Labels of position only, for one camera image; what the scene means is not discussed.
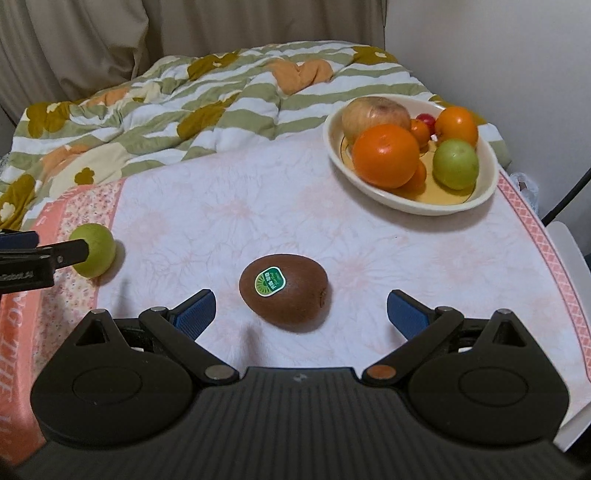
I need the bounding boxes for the brown kiwi with green sticker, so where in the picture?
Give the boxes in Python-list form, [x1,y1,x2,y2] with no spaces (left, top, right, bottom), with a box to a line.
[239,254,329,329]

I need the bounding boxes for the green apple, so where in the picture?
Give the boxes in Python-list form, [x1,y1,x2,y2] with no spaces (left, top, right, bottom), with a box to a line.
[432,140,479,190]
[69,223,116,278]

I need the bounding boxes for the white plastic bag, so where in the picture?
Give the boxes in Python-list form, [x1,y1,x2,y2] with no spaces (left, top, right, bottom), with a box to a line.
[510,172,541,213]

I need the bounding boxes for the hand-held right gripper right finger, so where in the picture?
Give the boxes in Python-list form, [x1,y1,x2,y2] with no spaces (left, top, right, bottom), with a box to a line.
[362,289,532,386]

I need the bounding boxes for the large orange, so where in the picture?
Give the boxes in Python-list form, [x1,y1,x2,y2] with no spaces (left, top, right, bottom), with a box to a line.
[352,124,420,189]

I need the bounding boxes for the small orange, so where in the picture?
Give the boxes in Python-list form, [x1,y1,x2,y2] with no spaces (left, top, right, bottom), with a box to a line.
[410,119,432,149]
[402,159,428,195]

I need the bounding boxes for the black cable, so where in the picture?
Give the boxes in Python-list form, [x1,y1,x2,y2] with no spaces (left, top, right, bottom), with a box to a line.
[541,167,591,228]

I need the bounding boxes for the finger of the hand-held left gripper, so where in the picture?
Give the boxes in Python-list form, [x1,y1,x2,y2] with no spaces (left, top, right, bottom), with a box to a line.
[0,238,90,269]
[0,230,40,251]

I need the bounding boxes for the green striped floral blanket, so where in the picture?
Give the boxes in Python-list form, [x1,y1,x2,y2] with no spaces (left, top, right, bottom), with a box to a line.
[0,41,511,232]

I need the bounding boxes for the pink floral tablecloth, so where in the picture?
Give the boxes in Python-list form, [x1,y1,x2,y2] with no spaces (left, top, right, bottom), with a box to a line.
[0,145,591,457]

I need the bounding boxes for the cream bowl with yellow print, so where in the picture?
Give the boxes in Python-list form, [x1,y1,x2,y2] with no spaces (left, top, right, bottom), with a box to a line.
[322,95,499,216]

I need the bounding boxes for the red apple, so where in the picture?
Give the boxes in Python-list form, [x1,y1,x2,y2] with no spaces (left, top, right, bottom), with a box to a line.
[342,96,411,146]

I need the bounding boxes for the beige curtain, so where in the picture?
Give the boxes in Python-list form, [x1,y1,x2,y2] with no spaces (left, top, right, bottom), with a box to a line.
[0,0,386,125]

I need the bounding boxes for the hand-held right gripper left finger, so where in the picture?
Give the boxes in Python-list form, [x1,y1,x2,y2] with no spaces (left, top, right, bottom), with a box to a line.
[69,288,241,385]

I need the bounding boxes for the medium orange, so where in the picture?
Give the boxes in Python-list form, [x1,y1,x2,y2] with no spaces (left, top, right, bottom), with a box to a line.
[434,106,479,148]

